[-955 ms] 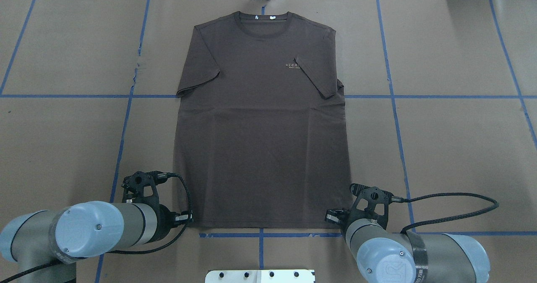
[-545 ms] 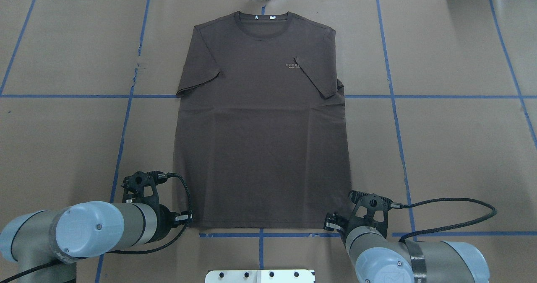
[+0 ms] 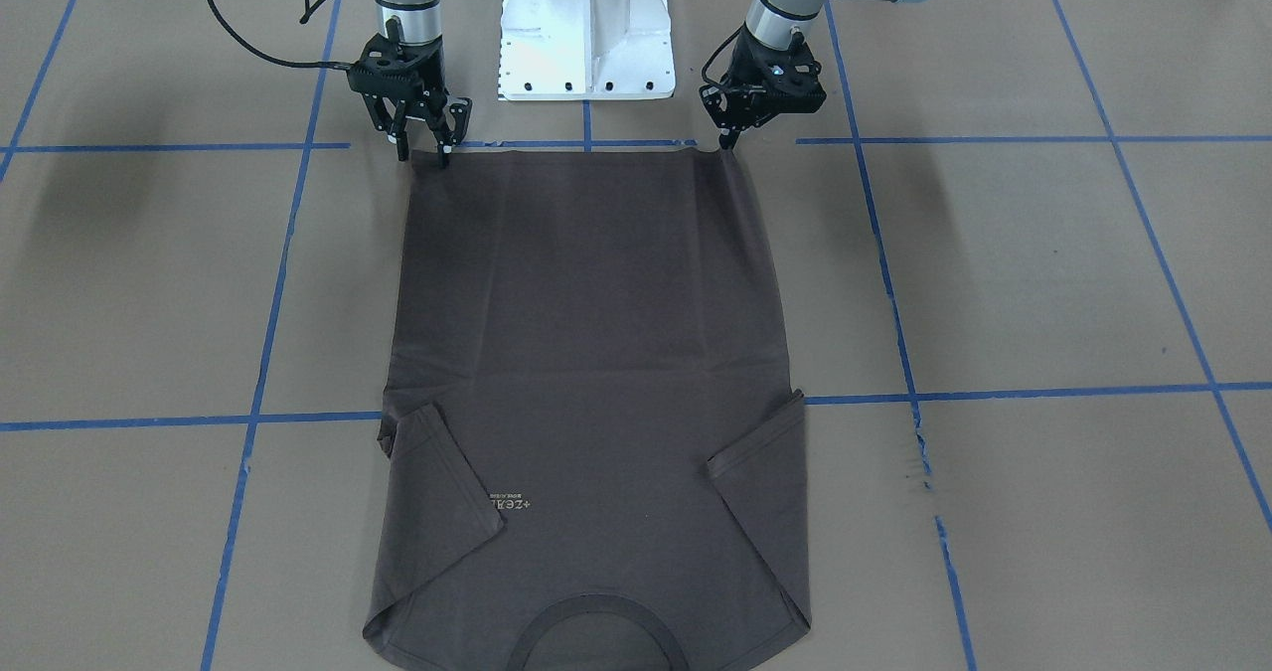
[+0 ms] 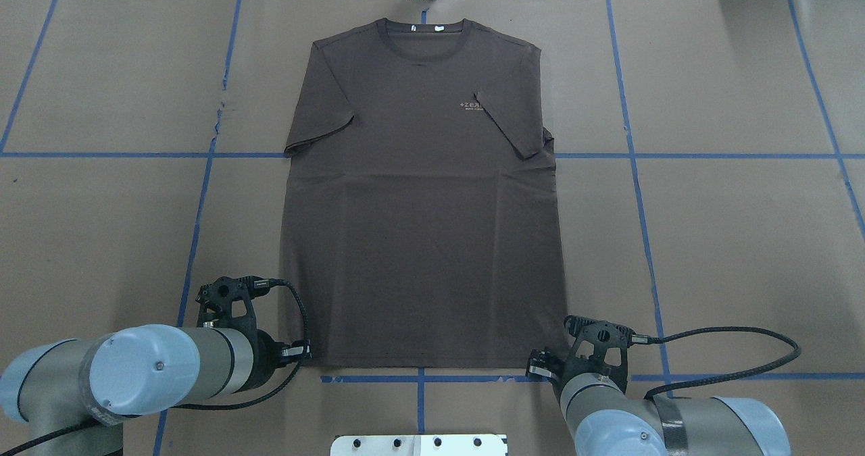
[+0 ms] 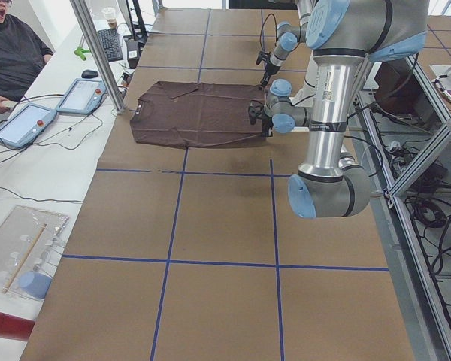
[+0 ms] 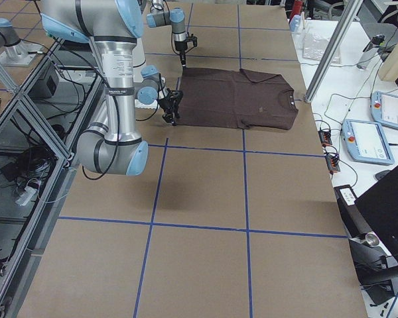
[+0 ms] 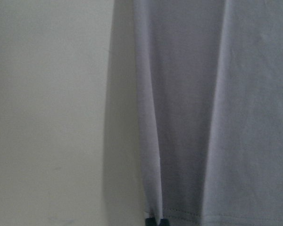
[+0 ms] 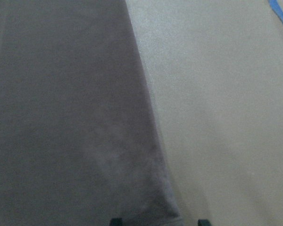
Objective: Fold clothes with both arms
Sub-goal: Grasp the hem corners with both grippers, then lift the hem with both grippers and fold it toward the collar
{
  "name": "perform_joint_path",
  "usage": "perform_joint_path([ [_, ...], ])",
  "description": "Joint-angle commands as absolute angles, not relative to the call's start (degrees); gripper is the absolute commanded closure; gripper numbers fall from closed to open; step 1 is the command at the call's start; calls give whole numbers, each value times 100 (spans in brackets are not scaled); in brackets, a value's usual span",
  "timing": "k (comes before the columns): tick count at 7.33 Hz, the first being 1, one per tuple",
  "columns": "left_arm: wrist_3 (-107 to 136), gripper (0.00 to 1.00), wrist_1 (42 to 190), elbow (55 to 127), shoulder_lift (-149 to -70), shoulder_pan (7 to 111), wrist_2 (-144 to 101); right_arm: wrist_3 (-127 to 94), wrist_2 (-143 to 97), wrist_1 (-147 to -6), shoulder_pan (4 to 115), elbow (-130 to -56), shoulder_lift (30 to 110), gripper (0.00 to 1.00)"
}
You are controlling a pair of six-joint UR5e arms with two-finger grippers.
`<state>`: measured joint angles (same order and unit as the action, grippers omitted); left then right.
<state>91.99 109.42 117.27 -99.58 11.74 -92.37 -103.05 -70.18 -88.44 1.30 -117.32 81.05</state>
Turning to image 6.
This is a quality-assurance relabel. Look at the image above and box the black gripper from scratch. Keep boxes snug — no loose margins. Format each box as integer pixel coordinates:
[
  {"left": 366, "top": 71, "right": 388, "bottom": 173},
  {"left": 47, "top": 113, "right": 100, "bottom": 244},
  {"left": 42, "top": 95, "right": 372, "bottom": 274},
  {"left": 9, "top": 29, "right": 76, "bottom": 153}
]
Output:
[
  {"left": 172, "top": 32, "right": 197, "bottom": 68},
  {"left": 158, "top": 90, "right": 183, "bottom": 126}
]

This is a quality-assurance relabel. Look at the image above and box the silver water bottle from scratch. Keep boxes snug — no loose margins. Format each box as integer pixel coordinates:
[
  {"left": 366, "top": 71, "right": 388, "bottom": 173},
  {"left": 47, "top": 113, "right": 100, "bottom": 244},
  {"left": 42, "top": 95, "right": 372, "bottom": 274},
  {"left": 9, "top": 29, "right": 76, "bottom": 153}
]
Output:
[{"left": 356, "top": 34, "right": 385, "bottom": 70}]

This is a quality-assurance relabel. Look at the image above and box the black monitor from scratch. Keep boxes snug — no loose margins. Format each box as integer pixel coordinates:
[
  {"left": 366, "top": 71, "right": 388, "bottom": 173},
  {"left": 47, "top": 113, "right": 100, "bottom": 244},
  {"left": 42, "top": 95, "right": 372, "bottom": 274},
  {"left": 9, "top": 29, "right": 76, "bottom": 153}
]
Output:
[{"left": 355, "top": 166, "right": 398, "bottom": 261}]

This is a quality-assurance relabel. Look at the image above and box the white power strip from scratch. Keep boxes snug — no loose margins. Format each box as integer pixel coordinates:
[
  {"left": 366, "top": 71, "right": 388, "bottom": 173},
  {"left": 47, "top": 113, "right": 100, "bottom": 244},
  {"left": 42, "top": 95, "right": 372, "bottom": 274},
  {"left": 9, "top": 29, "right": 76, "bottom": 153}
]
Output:
[{"left": 15, "top": 185, "right": 38, "bottom": 206}]

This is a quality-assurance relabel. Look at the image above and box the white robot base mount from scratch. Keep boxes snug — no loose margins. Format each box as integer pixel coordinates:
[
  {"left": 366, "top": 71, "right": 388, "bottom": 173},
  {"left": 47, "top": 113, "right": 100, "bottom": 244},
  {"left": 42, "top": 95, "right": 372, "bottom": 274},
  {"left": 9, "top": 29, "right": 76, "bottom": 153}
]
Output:
[{"left": 102, "top": 36, "right": 161, "bottom": 117}]

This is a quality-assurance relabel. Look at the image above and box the dark brown t-shirt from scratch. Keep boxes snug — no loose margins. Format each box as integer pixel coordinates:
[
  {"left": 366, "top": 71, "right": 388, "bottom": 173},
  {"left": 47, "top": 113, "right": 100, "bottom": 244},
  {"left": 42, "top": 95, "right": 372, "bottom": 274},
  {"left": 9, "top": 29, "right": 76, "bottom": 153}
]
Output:
[{"left": 177, "top": 68, "right": 299, "bottom": 130}]

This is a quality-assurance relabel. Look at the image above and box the blue teach pendant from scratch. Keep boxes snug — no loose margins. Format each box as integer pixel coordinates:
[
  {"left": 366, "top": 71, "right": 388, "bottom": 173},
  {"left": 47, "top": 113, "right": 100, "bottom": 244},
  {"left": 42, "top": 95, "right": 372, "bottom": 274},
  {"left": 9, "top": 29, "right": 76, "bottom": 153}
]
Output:
[
  {"left": 342, "top": 119, "right": 395, "bottom": 166},
  {"left": 370, "top": 91, "right": 398, "bottom": 130}
]

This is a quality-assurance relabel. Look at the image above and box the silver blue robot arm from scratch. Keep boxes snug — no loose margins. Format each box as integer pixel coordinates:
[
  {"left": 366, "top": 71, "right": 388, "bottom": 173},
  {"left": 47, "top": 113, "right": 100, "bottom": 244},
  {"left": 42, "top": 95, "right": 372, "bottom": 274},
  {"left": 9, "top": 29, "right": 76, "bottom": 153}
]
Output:
[
  {"left": 146, "top": 1, "right": 198, "bottom": 69},
  {"left": 41, "top": 1, "right": 183, "bottom": 176}
]

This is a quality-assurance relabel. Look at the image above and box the near blue teach pendant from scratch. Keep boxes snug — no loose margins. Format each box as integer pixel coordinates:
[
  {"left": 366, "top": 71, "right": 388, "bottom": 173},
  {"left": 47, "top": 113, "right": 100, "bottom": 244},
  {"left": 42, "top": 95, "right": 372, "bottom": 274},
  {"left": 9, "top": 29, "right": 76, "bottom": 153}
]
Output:
[{"left": 342, "top": 119, "right": 395, "bottom": 166}]

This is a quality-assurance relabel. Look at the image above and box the aluminium frame post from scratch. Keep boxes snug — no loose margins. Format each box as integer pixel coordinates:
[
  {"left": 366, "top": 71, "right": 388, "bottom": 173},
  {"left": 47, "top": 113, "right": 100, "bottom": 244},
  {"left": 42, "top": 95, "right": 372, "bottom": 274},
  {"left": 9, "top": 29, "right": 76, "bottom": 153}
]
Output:
[{"left": 304, "top": 0, "right": 364, "bottom": 103}]

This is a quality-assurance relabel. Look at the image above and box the clear plastic bag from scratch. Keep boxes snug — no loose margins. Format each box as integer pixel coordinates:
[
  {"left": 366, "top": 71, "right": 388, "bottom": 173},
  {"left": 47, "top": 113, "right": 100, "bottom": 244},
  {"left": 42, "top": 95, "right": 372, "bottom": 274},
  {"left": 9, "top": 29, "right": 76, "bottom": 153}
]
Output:
[{"left": 302, "top": 32, "right": 330, "bottom": 60}]

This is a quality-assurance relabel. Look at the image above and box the far blue teach pendant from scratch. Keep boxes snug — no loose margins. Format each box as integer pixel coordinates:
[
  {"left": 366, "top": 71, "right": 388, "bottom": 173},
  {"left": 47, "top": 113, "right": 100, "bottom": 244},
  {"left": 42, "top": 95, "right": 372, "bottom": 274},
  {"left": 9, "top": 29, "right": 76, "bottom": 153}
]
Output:
[{"left": 370, "top": 91, "right": 398, "bottom": 130}]

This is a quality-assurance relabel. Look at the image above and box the red cylinder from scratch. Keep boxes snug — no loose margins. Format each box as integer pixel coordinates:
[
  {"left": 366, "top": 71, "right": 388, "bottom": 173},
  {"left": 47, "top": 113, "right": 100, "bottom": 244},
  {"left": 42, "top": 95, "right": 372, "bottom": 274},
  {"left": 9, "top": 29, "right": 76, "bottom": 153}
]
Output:
[{"left": 291, "top": 0, "right": 303, "bottom": 16}]

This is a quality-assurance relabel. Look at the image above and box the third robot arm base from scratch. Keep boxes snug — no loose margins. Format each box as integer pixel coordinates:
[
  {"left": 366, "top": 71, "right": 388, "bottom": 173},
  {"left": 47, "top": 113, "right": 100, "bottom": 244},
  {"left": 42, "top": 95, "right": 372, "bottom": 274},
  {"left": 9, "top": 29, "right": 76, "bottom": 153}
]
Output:
[{"left": 0, "top": 18, "right": 42, "bottom": 67}]

